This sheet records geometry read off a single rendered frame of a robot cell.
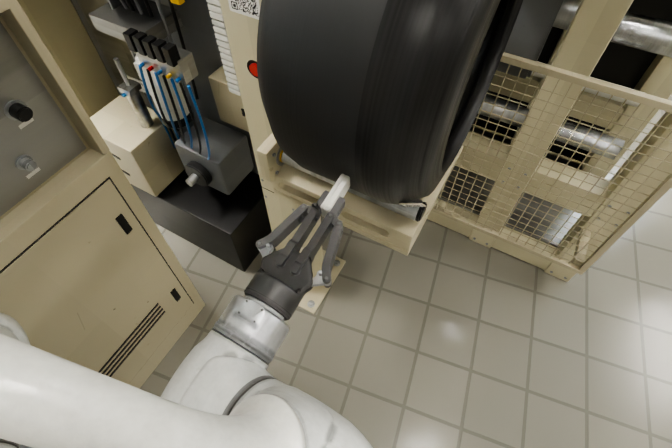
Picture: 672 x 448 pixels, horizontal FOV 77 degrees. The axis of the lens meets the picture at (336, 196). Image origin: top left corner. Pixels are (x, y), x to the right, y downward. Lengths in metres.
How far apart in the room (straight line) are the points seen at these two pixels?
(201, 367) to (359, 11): 0.46
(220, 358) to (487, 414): 1.29
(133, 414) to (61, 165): 0.81
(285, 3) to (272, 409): 0.47
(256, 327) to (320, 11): 0.40
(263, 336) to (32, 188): 0.69
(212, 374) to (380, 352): 1.20
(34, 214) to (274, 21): 0.68
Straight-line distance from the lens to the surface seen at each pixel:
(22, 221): 1.07
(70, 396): 0.38
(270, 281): 0.58
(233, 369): 0.55
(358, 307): 1.75
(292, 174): 0.98
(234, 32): 0.93
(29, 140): 1.05
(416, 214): 0.87
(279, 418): 0.45
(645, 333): 2.08
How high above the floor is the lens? 1.61
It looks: 53 degrees down
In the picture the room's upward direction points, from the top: straight up
